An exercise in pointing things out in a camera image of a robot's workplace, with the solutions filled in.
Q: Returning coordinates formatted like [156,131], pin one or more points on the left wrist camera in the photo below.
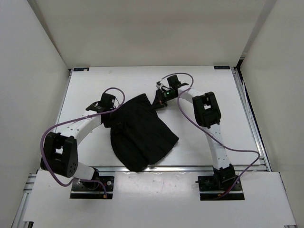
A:
[106,103]

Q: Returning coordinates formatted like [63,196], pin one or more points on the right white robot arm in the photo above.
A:
[207,116]

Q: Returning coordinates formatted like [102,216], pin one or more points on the left aluminium frame rail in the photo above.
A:
[19,221]

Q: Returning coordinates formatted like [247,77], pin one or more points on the left blue corner label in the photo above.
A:
[81,69]

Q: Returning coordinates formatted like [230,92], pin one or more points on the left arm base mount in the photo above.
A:
[94,190]

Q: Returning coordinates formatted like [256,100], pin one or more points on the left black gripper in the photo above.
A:
[113,123]

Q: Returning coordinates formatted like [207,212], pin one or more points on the blue corner label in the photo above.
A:
[81,69]
[221,67]

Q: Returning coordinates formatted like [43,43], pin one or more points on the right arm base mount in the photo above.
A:
[221,187]

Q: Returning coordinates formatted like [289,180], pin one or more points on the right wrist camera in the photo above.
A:
[173,83]

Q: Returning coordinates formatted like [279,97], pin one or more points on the front aluminium rail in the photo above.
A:
[157,168]

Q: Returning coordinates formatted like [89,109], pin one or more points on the black pleated skirt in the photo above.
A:
[140,138]

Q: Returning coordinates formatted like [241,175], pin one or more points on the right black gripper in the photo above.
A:
[160,100]

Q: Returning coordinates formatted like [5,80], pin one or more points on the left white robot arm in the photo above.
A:
[59,145]

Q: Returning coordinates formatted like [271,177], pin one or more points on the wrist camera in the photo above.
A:
[106,103]
[173,83]

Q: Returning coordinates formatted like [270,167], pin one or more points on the right blue corner label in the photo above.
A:
[221,67]

